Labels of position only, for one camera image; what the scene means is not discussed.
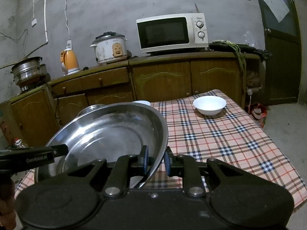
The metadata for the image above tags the large steel plate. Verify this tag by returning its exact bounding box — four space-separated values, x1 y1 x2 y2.
34 102 168 188

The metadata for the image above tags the person's left hand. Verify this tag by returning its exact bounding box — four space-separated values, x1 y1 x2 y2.
1 177 17 229

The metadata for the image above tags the cooking oil bottle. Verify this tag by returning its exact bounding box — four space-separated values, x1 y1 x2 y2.
14 138 29 149

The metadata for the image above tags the brown wooden sideboard cabinet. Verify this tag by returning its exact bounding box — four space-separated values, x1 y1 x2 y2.
1 51 260 147

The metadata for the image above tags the shallow white bowl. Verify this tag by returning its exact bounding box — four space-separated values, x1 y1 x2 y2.
193 96 227 116

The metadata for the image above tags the steel mixing bowl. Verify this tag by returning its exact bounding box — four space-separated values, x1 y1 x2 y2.
77 104 105 117

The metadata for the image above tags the blue-white ceramic bowl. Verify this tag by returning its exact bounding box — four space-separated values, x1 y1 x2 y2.
133 100 151 106

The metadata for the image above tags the red item on floor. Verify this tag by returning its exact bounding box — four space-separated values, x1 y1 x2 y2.
247 103 267 128

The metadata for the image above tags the stacked steel steamer pot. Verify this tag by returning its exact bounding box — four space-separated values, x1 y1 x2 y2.
10 56 47 93

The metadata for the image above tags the orange electric kettle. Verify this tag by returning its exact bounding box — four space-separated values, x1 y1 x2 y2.
60 40 80 76

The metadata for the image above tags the white rice cooker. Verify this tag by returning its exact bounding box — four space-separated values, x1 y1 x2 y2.
90 31 128 65

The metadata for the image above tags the green cloth on cabinet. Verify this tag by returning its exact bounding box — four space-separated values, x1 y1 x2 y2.
209 40 273 90

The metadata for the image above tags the white microwave oven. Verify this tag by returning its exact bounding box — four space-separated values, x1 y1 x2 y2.
136 13 209 53

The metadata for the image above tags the dark door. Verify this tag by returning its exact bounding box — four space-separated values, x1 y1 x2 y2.
258 0 302 105

